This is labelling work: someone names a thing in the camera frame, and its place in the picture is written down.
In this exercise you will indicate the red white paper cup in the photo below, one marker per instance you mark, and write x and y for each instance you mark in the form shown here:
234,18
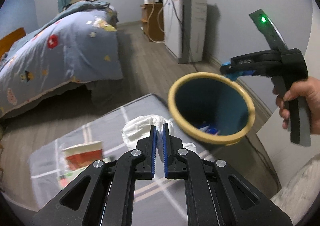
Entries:
82,155

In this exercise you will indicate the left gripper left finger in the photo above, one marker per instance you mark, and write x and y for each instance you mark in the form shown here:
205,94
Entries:
145,168

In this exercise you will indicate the white tissue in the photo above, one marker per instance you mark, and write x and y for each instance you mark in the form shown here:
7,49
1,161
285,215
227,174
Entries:
140,127

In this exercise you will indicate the wooden tv cabinet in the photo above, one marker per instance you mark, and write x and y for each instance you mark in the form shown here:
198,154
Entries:
152,21

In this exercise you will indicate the yellow rimmed teal trash bin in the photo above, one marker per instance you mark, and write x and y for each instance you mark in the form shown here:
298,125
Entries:
202,96

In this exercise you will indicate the blue cartoon duvet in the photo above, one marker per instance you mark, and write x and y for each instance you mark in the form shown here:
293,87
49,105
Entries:
78,46

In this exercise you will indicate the wooden bed headboard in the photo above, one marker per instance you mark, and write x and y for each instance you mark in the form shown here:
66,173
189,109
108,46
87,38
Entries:
7,41

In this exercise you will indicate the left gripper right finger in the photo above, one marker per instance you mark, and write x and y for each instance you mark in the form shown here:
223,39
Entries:
173,167

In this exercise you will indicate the blue wet wipes pack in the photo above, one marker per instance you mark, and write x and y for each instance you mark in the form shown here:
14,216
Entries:
208,127

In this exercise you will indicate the grey checked floor mat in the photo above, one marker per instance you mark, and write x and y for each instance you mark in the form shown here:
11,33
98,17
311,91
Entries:
107,192

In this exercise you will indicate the person's right hand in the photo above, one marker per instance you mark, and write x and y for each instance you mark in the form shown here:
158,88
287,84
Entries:
309,89

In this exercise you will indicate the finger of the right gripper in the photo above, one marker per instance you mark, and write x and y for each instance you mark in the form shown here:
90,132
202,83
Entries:
235,75

